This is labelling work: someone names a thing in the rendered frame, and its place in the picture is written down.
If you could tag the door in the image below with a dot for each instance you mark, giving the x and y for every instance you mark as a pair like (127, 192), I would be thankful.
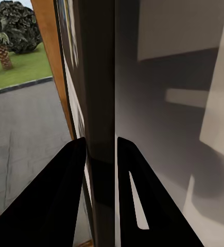
(34, 119)

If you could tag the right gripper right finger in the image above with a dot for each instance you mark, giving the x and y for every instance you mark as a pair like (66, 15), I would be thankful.
(167, 225)

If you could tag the poster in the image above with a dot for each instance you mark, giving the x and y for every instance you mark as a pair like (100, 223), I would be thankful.
(86, 33)

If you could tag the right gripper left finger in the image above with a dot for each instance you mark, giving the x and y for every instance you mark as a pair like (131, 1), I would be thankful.
(45, 213)

